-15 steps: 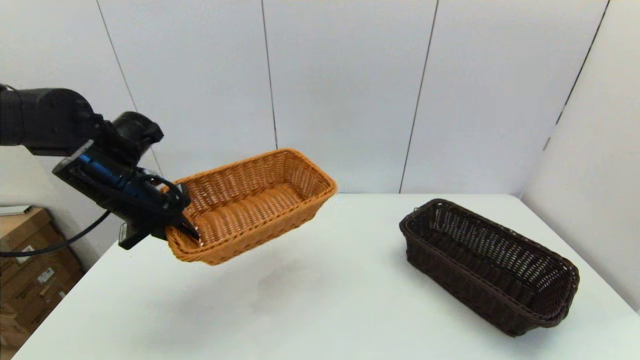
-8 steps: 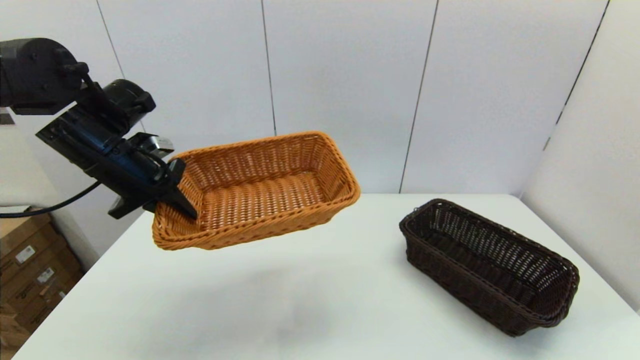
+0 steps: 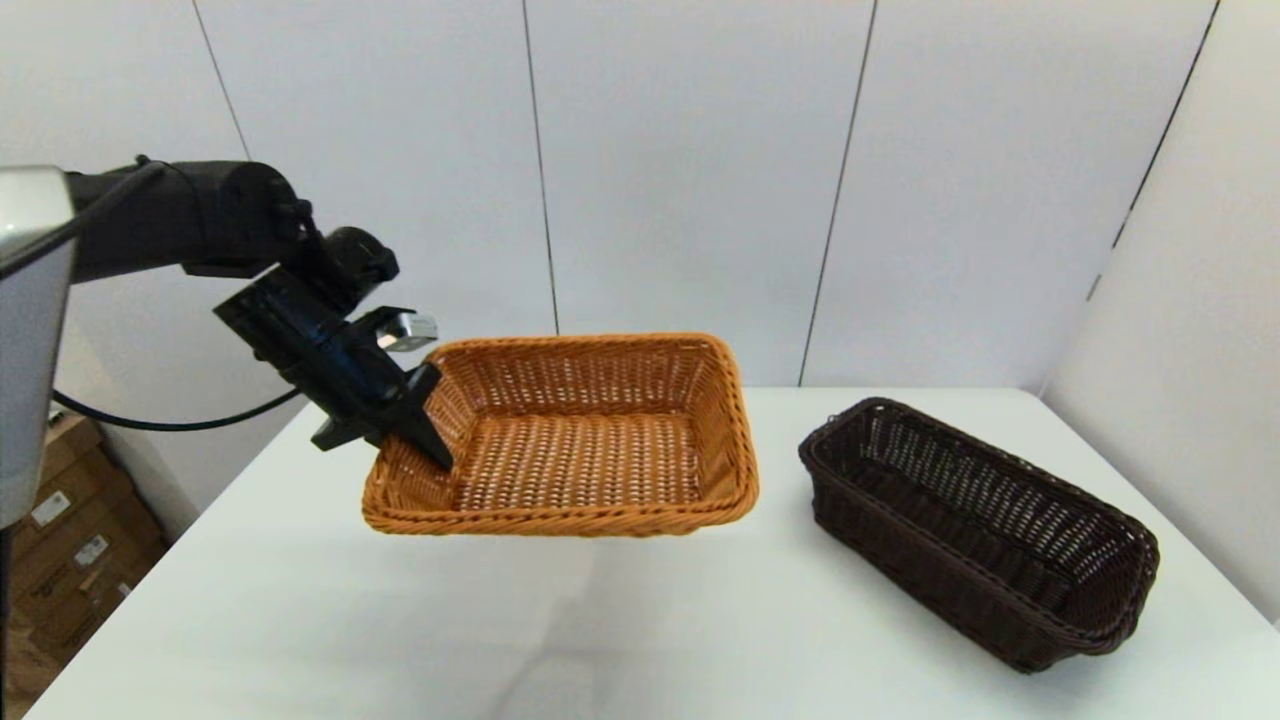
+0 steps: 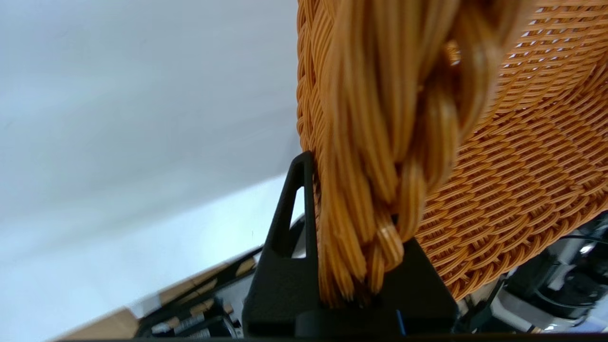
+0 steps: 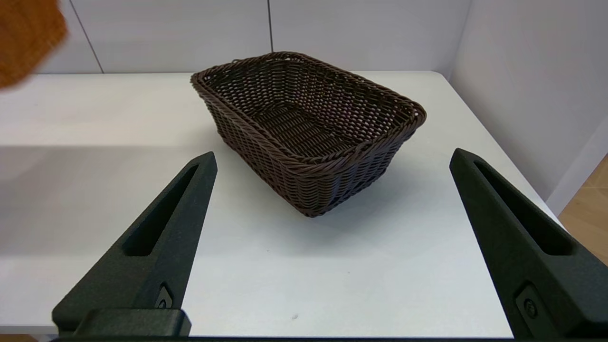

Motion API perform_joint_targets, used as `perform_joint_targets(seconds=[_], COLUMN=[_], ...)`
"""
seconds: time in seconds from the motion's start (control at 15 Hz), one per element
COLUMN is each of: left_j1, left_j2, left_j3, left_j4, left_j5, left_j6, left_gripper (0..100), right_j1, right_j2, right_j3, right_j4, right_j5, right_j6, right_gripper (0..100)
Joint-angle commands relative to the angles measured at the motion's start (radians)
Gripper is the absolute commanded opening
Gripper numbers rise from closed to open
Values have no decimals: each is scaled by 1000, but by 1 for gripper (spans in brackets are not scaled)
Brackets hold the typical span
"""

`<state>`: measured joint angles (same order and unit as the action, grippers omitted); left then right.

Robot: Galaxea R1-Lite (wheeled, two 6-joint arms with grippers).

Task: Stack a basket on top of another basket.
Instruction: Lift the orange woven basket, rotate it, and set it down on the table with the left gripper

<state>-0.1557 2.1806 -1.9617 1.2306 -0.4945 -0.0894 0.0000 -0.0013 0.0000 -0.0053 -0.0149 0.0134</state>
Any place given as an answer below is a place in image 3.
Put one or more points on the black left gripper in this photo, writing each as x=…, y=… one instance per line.
x=320, y=350

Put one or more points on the orange wicker basket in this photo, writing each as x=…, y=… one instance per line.
x=580, y=460

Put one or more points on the dark brown wicker basket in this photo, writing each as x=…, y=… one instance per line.
x=960, y=520

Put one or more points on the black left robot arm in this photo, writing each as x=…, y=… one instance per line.
x=200, y=215

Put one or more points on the cardboard box with white label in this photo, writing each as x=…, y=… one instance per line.
x=120, y=560
x=90, y=495

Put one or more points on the brown cardboard box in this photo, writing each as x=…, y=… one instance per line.
x=25, y=660
x=70, y=435

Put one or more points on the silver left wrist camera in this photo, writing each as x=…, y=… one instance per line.
x=408, y=330

